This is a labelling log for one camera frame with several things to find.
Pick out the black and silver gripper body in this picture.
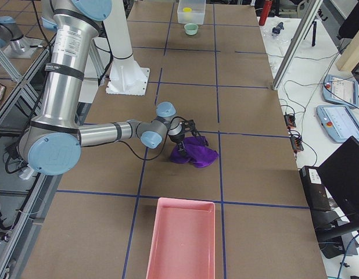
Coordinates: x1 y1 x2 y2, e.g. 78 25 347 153
168 118 195 143

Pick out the purple microfiber cloth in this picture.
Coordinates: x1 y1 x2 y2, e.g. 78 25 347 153
170 136 218 168

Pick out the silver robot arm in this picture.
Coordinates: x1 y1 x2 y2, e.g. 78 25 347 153
19 1 195 176

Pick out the black computer box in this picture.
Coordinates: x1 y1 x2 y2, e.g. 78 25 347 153
299 166 332 212

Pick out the pink plastic tray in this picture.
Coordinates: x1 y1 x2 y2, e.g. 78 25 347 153
146 197 216 278

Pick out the black power strip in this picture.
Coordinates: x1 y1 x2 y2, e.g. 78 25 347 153
290 134 304 153
284 114 296 129

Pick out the pale green bowl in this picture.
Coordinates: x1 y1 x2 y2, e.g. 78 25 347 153
184 23 199 35

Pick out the clear plastic bin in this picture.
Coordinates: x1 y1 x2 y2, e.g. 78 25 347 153
177 0 206 25

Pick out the red bottle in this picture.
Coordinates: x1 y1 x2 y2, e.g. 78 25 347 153
259 0 272 26

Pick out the teach pendant upper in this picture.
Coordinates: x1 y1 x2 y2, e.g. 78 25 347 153
322 74 358 108

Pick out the teach pendant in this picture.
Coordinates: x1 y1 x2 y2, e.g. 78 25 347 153
322 74 358 108
316 105 359 143

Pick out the teach pendant lower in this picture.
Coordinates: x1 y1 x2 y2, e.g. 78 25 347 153
316 105 359 143

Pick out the black monitor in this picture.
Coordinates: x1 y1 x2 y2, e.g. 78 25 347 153
317 136 359 216

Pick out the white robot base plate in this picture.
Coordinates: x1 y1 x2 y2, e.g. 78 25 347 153
106 66 150 96

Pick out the aluminium frame post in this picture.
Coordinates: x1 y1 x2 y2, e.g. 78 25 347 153
272 0 323 90

